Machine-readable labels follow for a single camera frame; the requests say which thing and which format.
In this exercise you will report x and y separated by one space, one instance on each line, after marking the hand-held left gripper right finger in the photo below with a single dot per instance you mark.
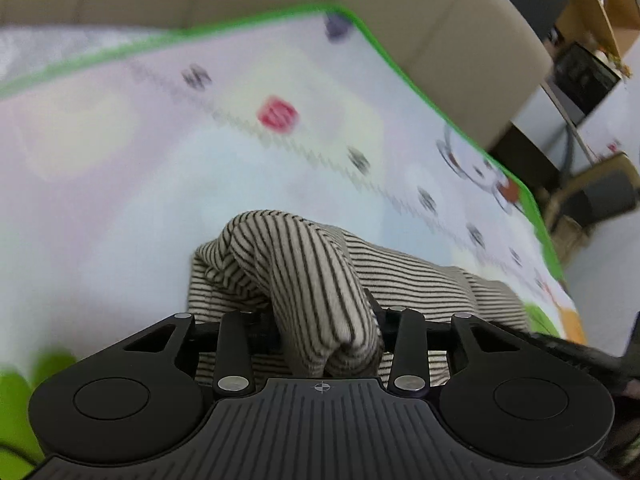
407 340

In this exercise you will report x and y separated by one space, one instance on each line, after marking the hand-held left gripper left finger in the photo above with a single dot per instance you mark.
235 340

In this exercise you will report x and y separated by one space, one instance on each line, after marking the beige striped sweater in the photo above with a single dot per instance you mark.
310 280

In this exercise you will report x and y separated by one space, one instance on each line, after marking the tan office chair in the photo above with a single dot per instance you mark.
600 195

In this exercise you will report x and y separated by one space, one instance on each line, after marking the cartoon print play mat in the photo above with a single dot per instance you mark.
125 185

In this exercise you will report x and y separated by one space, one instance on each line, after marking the white desk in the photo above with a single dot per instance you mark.
540 125

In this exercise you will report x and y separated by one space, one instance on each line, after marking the black monitor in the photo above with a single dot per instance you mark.
580 75

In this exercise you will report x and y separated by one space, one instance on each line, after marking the yellow flower bunch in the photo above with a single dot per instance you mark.
615 60

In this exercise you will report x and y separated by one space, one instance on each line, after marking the beige padded headboard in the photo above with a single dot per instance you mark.
425 10

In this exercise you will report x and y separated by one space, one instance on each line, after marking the white quilted bedsheet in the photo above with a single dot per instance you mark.
50 50

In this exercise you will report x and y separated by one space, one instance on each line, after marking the wooden shelf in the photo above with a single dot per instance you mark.
615 10

